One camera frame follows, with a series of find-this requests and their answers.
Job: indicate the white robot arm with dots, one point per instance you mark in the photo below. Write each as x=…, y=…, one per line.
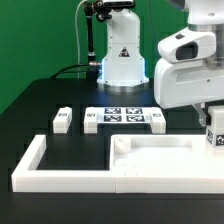
x=123, y=67

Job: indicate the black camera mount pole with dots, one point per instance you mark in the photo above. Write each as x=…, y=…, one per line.
x=92, y=73

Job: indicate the white U-shaped frame fence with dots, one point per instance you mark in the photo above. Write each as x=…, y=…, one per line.
x=27, y=177

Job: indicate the marker base plate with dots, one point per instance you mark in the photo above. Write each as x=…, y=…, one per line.
x=122, y=115

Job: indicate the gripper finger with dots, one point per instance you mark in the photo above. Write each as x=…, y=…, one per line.
x=201, y=114

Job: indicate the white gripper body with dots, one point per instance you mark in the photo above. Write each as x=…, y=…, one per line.
x=190, y=70

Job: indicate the white desk top tray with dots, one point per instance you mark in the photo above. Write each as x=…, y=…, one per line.
x=165, y=164

